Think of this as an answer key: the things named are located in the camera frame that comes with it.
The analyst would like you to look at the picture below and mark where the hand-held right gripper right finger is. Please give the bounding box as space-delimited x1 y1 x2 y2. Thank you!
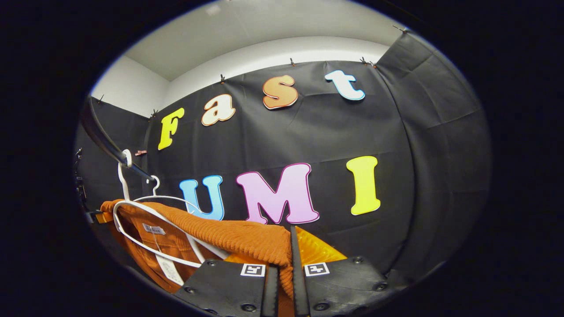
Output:
289 225 393 317

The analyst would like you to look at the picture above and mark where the orange knitted jacket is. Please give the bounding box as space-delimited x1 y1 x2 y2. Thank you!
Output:
100 199 295 317

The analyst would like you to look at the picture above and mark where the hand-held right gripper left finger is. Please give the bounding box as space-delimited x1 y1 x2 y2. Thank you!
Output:
174 253 280 317

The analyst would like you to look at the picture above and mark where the black clothes rail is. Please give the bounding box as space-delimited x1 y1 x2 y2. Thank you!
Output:
81 97 156 182

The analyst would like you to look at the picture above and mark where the black backdrop cloth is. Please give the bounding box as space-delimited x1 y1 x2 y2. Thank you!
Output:
75 31 492 282

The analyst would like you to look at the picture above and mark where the white clothes hanger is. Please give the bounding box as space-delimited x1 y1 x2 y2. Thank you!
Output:
112 150 230 269
132 175 205 218

